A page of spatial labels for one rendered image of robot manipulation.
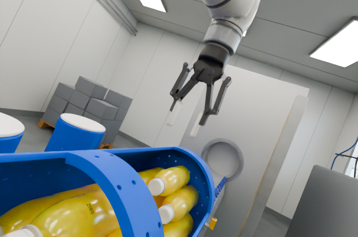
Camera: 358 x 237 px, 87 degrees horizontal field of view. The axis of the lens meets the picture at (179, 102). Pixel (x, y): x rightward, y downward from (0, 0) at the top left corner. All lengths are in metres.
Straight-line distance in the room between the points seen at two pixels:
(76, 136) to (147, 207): 0.98
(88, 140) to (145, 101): 4.32
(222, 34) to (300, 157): 5.04
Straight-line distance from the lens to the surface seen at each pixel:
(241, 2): 0.51
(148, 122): 5.39
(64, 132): 1.26
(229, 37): 0.49
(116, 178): 0.28
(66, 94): 4.15
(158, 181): 0.50
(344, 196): 2.45
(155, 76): 5.54
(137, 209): 0.27
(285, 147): 1.19
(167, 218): 0.53
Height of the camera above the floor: 1.34
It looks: 3 degrees up
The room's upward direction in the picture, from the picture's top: 24 degrees clockwise
